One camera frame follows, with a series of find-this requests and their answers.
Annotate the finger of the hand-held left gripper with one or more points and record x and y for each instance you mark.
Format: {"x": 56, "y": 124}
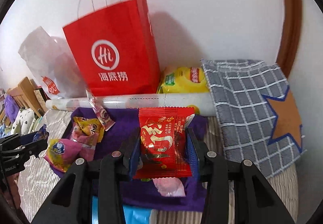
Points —
{"x": 17, "y": 139}
{"x": 30, "y": 151}

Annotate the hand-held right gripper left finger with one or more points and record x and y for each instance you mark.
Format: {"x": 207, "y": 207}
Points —
{"x": 133, "y": 161}

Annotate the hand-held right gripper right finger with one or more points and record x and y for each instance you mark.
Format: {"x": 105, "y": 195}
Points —
{"x": 193, "y": 156}

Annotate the blue snack packet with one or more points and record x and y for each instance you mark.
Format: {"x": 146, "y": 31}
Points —
{"x": 40, "y": 134}

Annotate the pink and yellow chips bag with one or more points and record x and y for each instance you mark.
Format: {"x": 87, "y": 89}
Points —
{"x": 63, "y": 156}

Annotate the red snack packet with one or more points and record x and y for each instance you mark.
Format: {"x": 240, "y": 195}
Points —
{"x": 161, "y": 138}

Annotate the white floral pillow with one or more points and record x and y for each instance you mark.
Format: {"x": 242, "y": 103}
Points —
{"x": 24, "y": 118}

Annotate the striped quilted mattress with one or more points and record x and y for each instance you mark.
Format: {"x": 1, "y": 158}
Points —
{"x": 37, "y": 183}

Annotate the light pink snack packet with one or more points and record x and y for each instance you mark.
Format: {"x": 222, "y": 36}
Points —
{"x": 169, "y": 187}

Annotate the purple towel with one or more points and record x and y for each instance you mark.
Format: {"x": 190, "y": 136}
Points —
{"x": 121, "y": 123}

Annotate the pink silver-striped snack packet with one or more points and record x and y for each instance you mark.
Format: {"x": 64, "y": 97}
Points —
{"x": 84, "y": 142}

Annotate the blue tissue pack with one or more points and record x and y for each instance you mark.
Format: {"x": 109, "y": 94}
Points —
{"x": 136, "y": 215}

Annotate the wooden headboard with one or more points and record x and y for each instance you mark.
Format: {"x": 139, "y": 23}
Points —
{"x": 25, "y": 85}

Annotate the small white red packet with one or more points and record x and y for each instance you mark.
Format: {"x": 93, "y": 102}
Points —
{"x": 102, "y": 114}

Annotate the small yellow snack packet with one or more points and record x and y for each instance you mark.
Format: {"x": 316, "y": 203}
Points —
{"x": 85, "y": 124}

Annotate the patterned paper roll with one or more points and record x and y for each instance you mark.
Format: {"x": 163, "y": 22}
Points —
{"x": 151, "y": 101}

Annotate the grey checked cloth with star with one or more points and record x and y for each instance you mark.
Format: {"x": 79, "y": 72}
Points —
{"x": 239, "y": 113}

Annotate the large yellow chips bag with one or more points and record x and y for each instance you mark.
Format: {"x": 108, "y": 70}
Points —
{"x": 181, "y": 80}

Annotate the white plastic bag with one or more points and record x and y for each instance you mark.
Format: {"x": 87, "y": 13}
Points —
{"x": 45, "y": 62}

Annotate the red paper bag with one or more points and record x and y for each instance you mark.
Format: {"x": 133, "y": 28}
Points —
{"x": 113, "y": 37}

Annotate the brown wooden door frame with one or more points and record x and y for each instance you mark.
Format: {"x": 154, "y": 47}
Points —
{"x": 290, "y": 25}

